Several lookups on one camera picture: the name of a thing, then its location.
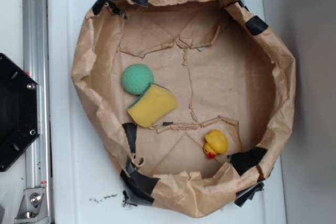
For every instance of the yellow green sponge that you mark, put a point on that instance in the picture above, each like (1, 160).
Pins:
(152, 105)

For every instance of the brown paper bag basin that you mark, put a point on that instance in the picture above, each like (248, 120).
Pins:
(228, 70)

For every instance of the green foam ball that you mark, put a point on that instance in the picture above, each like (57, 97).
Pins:
(136, 78)

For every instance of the yellow rubber duck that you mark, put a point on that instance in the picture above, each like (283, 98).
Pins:
(215, 143)

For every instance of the white tray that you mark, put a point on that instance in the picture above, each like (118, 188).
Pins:
(86, 186)

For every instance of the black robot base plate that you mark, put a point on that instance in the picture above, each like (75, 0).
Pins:
(19, 112)

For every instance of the aluminium extrusion rail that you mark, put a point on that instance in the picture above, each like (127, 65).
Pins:
(35, 57)

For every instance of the metal corner bracket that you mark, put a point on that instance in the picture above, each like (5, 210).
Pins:
(33, 207)

